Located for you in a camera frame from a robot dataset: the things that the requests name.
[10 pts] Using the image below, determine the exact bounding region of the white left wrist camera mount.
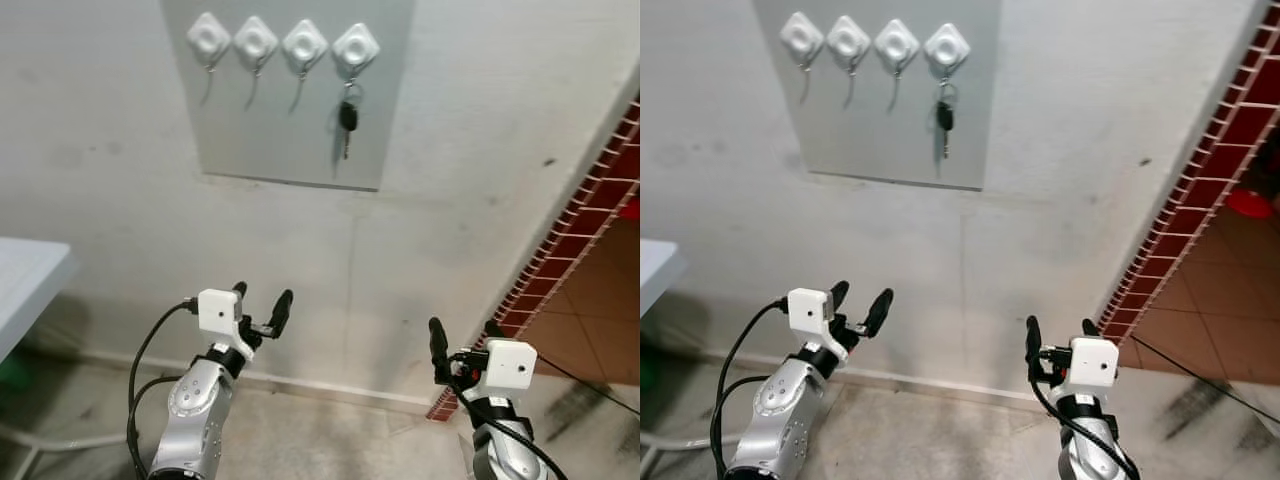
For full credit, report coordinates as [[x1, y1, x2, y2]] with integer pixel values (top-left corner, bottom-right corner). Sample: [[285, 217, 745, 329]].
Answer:
[[197, 288, 253, 359], [787, 287, 839, 356]]

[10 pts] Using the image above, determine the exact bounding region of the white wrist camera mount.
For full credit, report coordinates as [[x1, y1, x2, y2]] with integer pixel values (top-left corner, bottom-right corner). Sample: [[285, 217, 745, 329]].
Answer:
[[787, 287, 839, 356], [197, 288, 253, 359], [468, 339, 538, 399], [1068, 336, 1120, 399]]

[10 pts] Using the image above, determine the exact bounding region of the grey wall board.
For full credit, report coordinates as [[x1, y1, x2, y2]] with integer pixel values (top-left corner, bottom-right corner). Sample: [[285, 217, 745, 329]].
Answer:
[[752, 0, 1002, 191], [160, 0, 417, 192]]

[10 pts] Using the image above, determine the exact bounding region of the thin black floor cable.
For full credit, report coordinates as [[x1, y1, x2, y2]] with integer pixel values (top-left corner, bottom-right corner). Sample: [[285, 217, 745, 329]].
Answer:
[[1130, 335, 1280, 426], [535, 355, 641, 413]]

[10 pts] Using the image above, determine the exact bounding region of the white folding table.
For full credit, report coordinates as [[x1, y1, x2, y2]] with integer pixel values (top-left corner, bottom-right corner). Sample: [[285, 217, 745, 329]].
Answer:
[[640, 238, 690, 319], [0, 237, 80, 363]]

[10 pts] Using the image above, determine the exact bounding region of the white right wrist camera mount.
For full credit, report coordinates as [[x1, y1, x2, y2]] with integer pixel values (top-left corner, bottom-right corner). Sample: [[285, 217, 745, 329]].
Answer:
[[468, 339, 538, 399], [1068, 336, 1120, 399]]

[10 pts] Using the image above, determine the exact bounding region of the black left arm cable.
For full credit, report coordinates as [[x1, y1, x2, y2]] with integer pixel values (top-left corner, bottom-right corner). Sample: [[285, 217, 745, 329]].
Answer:
[[709, 298, 791, 480], [126, 298, 201, 480]]

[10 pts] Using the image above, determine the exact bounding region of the white diamond wall hook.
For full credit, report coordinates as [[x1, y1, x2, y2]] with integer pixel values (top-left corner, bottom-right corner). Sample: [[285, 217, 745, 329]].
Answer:
[[331, 22, 381, 83], [874, 18, 922, 79], [232, 15, 280, 79], [186, 12, 233, 76], [281, 18, 330, 81], [825, 14, 873, 77], [779, 11, 825, 73], [923, 22, 972, 83]]

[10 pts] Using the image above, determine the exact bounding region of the black key with ring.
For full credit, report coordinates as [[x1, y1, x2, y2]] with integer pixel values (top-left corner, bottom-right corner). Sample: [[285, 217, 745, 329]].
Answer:
[[935, 78, 961, 159], [338, 78, 365, 161]]

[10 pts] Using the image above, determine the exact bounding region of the white metal table frame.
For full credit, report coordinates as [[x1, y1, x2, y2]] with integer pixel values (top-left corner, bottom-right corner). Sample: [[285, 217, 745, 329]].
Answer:
[[640, 430, 726, 480], [0, 420, 136, 480]]

